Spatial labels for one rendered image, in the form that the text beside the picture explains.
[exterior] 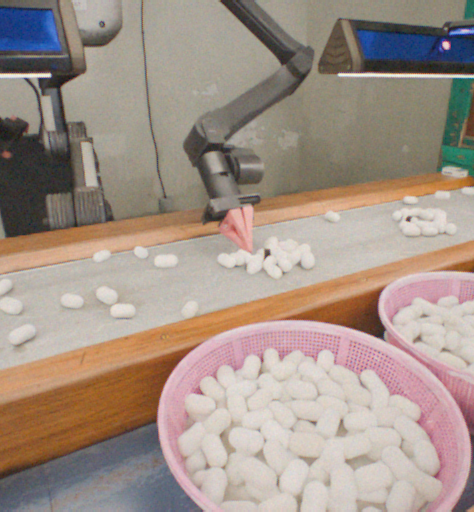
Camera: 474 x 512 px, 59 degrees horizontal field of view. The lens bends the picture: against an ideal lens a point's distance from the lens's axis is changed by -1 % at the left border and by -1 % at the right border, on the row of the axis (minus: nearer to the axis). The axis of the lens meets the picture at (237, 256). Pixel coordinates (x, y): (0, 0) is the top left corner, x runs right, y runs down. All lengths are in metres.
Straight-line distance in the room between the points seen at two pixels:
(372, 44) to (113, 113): 2.15
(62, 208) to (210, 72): 2.06
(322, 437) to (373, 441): 0.05
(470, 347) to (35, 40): 0.57
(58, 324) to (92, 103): 2.16
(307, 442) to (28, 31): 0.46
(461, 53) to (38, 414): 0.79
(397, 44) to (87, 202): 0.67
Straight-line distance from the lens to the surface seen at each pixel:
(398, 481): 0.40
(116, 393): 0.48
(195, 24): 2.88
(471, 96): 1.47
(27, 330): 0.57
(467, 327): 0.61
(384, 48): 0.70
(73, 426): 0.49
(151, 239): 0.81
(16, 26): 0.49
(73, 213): 0.98
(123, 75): 2.71
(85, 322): 0.59
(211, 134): 0.81
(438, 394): 0.45
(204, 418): 0.44
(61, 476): 0.50
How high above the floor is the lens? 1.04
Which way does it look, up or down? 23 degrees down
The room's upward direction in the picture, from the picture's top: straight up
